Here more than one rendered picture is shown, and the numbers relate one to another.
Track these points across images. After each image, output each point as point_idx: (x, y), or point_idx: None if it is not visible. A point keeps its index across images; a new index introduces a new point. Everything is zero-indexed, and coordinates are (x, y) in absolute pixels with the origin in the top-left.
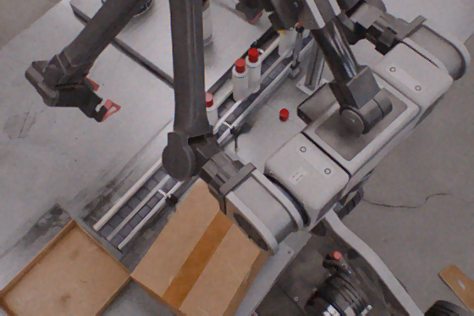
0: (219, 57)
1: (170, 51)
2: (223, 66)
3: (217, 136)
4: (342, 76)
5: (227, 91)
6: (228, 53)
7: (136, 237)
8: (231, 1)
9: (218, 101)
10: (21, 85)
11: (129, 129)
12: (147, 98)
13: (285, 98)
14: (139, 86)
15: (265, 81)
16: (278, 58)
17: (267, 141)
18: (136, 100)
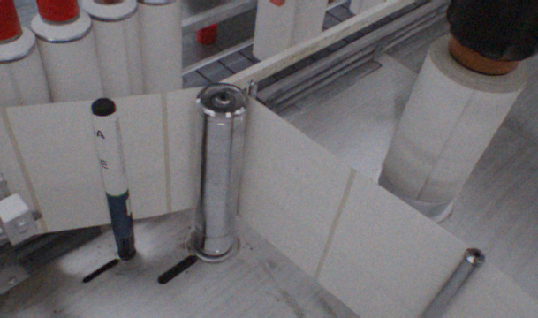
0: (351, 129)
1: (497, 167)
2: (340, 107)
3: (350, 1)
4: None
5: (335, 30)
6: (323, 132)
7: None
8: (306, 314)
9: (354, 18)
10: None
11: (527, 72)
12: (511, 116)
13: (191, 64)
14: None
15: (236, 60)
16: (200, 18)
17: (251, 14)
18: (535, 117)
